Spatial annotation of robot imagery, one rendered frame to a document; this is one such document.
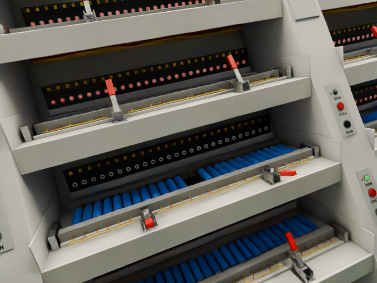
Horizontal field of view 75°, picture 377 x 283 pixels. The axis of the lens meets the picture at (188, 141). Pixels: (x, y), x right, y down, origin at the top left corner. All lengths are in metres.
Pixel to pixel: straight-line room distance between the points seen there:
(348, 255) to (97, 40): 0.68
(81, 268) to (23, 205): 0.14
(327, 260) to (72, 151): 0.56
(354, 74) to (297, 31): 0.18
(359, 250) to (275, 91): 0.39
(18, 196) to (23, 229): 0.05
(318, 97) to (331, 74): 0.07
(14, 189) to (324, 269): 0.60
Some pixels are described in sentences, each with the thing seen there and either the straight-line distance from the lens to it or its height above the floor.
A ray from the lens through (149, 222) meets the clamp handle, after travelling 0.40.
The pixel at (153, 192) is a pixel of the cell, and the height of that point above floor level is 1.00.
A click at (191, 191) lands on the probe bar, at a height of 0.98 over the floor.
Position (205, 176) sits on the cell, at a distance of 0.56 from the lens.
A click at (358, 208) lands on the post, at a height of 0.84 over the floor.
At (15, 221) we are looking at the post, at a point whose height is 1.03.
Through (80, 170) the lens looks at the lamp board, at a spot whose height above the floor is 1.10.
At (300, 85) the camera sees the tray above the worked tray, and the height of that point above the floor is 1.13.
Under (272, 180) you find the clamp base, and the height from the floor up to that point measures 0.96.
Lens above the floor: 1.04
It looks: 5 degrees up
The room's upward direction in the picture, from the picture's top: 17 degrees counter-clockwise
